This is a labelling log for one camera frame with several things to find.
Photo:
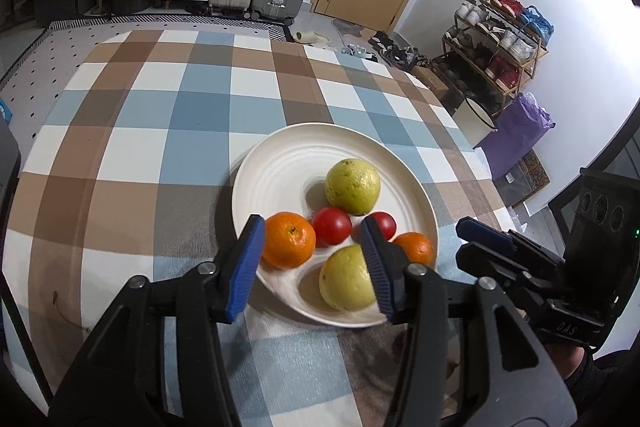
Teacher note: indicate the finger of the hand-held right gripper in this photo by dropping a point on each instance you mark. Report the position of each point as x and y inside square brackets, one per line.
[495, 269]
[485, 233]

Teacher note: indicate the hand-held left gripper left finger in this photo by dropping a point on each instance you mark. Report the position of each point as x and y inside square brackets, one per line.
[245, 267]

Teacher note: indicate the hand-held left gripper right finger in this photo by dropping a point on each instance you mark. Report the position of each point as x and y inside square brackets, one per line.
[380, 267]

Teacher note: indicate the yellow-green guava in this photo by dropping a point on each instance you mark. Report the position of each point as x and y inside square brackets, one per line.
[345, 282]
[352, 186]

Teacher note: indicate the small orange tangerine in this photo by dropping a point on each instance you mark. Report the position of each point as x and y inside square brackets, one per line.
[417, 248]

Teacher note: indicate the red tomato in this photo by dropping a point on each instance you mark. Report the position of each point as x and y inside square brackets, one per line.
[331, 226]
[386, 222]

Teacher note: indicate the large orange tangerine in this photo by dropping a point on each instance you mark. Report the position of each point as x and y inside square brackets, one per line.
[289, 241]

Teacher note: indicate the cream round plate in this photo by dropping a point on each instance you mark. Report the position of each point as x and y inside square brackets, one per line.
[285, 167]

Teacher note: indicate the person's right forearm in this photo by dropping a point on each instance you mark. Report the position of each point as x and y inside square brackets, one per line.
[615, 382]

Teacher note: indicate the patterned doormat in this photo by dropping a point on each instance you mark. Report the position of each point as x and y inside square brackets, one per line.
[525, 179]

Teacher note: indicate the purple bag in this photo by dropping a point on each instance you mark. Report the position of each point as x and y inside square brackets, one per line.
[515, 132]

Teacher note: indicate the white waste bin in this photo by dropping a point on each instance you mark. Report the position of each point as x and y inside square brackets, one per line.
[481, 109]

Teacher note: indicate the checked tablecloth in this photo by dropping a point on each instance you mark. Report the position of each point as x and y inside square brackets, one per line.
[150, 147]

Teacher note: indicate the brown cardboard box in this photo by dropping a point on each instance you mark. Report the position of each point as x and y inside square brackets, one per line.
[430, 82]

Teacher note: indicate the wooden shoe rack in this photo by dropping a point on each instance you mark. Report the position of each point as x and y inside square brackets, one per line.
[530, 72]

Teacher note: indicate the small brown twig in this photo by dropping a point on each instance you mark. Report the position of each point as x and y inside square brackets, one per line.
[56, 299]

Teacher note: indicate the row of shoes on rack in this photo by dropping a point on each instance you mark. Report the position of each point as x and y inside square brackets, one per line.
[500, 37]

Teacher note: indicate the group of dark floor shoes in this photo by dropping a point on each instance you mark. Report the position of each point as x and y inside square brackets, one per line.
[397, 52]

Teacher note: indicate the grey floor mat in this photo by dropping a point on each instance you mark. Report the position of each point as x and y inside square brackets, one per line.
[347, 32]

